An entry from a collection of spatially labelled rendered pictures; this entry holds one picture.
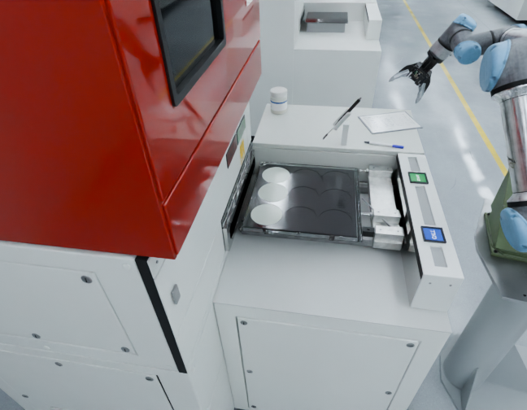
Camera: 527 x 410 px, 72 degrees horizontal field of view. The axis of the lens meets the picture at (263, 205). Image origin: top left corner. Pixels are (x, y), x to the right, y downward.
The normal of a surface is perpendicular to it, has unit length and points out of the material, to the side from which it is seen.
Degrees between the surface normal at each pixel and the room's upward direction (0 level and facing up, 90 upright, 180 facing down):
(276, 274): 0
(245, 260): 0
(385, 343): 90
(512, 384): 90
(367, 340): 90
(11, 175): 90
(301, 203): 0
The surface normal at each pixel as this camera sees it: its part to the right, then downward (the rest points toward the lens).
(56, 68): -0.16, 0.64
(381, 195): -0.03, -0.76
